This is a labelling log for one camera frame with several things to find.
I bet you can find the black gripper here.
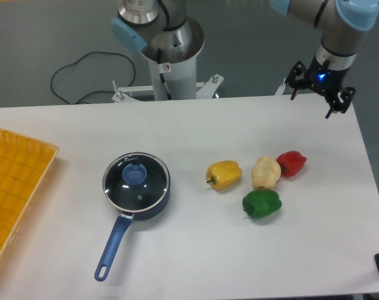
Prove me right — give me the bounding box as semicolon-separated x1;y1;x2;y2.
285;57;356;119

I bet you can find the glass pot lid blue knob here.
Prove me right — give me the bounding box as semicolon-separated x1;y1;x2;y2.
102;152;171;213

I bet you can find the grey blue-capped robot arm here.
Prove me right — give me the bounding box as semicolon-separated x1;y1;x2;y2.
111;1;379;114

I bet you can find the red bell pepper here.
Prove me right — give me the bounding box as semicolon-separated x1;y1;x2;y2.
276;151;307;178

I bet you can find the cream white bell pepper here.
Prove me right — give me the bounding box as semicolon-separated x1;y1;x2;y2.
251;156;281;190

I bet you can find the green bell pepper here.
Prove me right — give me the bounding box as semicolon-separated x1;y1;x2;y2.
242;189;282;219

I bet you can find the yellow bell pepper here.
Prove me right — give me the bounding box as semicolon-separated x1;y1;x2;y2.
206;160;242;191

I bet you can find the yellow woven basket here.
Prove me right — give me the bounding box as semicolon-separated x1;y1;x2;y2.
0;128;59;261

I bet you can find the white metal base frame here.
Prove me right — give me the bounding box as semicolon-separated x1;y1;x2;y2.
111;74;287;103

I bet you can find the black floor cable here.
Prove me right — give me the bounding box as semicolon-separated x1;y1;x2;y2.
50;51;136;105

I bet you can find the blue saucepan with handle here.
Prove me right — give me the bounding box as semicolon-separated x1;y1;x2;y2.
94;152;171;282

